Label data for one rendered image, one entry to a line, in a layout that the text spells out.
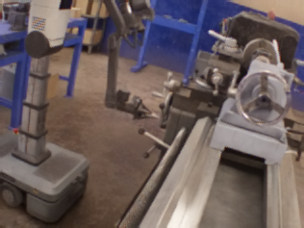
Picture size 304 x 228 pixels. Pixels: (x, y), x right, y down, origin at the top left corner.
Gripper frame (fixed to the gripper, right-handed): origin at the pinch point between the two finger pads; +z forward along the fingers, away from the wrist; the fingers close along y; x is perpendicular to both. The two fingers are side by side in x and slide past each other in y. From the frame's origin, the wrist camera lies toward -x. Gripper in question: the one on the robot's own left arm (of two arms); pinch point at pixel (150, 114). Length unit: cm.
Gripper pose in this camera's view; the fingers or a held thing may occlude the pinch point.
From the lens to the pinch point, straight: 222.7
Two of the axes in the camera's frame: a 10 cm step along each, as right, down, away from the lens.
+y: -1.3, 7.7, 6.3
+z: 9.4, 2.9, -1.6
